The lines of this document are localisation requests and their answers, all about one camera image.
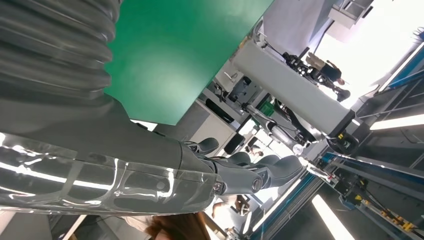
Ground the white cabinet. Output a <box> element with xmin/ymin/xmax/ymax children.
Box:
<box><xmin>189</xmin><ymin>111</ymin><xmax>237</xmax><ymax>151</ymax></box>

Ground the ribbed grey right arm sleeve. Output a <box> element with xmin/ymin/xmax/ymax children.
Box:
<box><xmin>0</xmin><ymin>0</ymin><xmax>123</xmax><ymax>100</ymax></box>

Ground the green plastic crate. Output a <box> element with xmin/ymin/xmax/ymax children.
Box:
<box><xmin>257</xmin><ymin>100</ymin><xmax>276</xmax><ymax>117</ymax></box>

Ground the white square pillar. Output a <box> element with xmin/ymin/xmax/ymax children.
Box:
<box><xmin>231</xmin><ymin>39</ymin><xmax>356</xmax><ymax>137</ymax></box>

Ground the white ceiling light strip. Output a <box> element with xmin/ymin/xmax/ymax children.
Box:
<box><xmin>310</xmin><ymin>194</ymin><xmax>356</xmax><ymax>240</ymax></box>
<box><xmin>368</xmin><ymin>113</ymin><xmax>424</xmax><ymax>131</ymax></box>

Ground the black humanoid robot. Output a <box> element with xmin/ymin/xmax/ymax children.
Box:
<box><xmin>284</xmin><ymin>50</ymin><xmax>352</xmax><ymax>103</ymax></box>

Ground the blue framed machine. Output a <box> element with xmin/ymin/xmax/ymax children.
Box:
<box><xmin>251</xmin><ymin>151</ymin><xmax>424</xmax><ymax>240</ymax></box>

